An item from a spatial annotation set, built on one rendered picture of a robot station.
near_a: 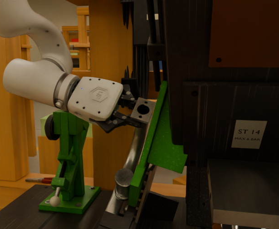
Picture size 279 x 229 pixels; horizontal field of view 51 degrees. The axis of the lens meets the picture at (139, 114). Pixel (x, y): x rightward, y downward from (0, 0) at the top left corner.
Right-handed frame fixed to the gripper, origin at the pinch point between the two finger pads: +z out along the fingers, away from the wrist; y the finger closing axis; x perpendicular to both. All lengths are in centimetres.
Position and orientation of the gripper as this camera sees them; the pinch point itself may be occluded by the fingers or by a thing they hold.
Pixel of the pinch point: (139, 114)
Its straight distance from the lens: 63.9
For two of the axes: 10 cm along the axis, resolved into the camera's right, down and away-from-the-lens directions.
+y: 3.2, -7.9, 5.3
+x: -0.5, 5.4, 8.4
